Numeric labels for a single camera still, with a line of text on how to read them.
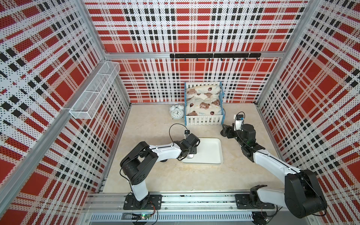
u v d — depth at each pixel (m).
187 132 0.84
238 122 0.74
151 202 0.73
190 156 0.90
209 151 0.91
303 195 0.41
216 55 0.89
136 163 0.48
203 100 1.12
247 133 0.65
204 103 1.08
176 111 1.04
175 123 0.77
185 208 0.72
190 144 0.72
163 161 0.88
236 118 0.79
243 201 0.73
